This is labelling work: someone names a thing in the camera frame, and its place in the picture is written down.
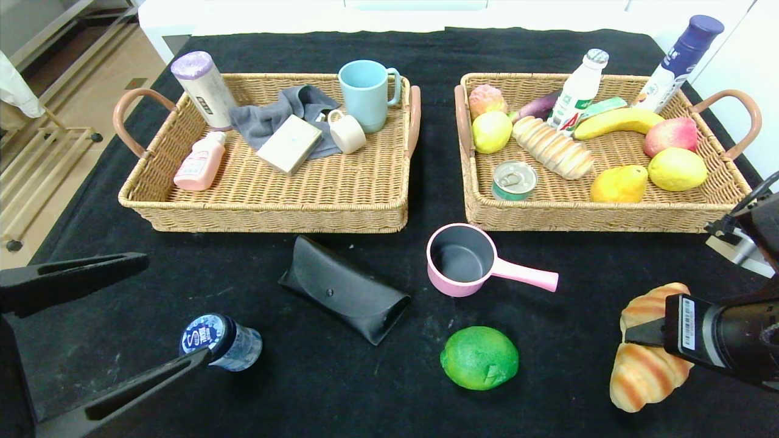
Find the yellow-green apple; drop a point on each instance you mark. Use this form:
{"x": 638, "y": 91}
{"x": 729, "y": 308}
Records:
{"x": 492, "y": 132}

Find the green lime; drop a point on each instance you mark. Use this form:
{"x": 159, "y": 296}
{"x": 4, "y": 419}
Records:
{"x": 478, "y": 358}

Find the white hanging fabric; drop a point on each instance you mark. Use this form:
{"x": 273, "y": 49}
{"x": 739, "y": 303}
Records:
{"x": 15, "y": 91}

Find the light blue mug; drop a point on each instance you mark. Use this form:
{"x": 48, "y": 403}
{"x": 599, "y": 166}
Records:
{"x": 365, "y": 99}

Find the yellow banana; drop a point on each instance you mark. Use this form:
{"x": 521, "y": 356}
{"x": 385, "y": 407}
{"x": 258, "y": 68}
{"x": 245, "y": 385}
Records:
{"x": 621, "y": 120}

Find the wicker basket with household items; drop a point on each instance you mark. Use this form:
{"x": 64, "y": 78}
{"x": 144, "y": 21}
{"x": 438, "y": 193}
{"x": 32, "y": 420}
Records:
{"x": 316, "y": 193}

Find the long striped bread loaf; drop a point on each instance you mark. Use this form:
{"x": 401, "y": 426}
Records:
{"x": 554, "y": 148}

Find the striped croissant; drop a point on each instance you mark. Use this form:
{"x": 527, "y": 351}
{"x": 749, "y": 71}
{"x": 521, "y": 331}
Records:
{"x": 645, "y": 377}

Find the pink bumpy fruit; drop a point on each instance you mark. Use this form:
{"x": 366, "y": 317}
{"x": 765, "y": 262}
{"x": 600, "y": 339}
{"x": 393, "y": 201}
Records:
{"x": 485, "y": 99}

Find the tin can with green label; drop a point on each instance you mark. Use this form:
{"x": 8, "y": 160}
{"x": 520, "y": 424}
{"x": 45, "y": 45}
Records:
{"x": 514, "y": 179}

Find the small cream cup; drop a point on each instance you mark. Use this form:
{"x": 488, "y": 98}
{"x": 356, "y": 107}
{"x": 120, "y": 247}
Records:
{"x": 350, "y": 134}

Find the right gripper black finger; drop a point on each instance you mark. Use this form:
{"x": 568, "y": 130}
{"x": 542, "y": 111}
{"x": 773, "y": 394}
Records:
{"x": 651, "y": 333}

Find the grey cloth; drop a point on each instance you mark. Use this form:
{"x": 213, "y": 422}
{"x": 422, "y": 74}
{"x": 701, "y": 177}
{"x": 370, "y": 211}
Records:
{"x": 266, "y": 117}

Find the pink lotion bottle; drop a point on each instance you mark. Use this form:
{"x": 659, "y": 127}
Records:
{"x": 199, "y": 164}

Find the gold metal rolling rack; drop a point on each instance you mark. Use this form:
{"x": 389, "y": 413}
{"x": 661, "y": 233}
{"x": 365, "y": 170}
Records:
{"x": 36, "y": 159}

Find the beige soap box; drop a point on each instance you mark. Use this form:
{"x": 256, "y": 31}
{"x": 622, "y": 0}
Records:
{"x": 289, "y": 145}

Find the green snack pack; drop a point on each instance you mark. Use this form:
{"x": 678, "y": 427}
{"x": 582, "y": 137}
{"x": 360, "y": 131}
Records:
{"x": 605, "y": 107}

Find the black glasses case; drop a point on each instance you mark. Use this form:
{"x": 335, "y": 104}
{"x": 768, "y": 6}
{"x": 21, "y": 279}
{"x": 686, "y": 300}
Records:
{"x": 341, "y": 289}

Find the white milk bottle green label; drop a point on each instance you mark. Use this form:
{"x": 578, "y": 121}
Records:
{"x": 578, "y": 90}

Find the purple eggplant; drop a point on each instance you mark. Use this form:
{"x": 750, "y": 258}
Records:
{"x": 535, "y": 108}

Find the yellow pear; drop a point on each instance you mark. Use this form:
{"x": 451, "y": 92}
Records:
{"x": 616, "y": 184}

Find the red peach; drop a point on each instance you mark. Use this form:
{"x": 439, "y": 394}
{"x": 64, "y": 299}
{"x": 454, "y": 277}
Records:
{"x": 669, "y": 135}

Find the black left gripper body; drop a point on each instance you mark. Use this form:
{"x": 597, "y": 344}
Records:
{"x": 12, "y": 383}

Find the white counter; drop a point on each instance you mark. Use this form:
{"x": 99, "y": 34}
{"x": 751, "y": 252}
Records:
{"x": 274, "y": 18}

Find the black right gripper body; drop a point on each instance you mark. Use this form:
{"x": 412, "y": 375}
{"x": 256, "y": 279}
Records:
{"x": 686, "y": 323}

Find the yellow lemon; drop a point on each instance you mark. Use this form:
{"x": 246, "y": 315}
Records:
{"x": 675, "y": 169}

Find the white bottle with blue cap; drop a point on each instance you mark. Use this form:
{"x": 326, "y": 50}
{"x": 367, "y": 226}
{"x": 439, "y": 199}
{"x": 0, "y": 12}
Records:
{"x": 678, "y": 59}

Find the white tumbler with purple lid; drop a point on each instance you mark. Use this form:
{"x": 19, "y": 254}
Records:
{"x": 206, "y": 90}

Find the pink saucepan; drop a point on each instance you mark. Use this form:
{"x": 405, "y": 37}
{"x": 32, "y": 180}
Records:
{"x": 459, "y": 255}

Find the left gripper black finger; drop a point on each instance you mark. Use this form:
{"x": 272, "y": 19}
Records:
{"x": 79, "y": 280}
{"x": 164, "y": 383}

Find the wicker basket with food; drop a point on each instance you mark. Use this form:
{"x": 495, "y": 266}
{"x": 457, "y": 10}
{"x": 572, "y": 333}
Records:
{"x": 566, "y": 210}

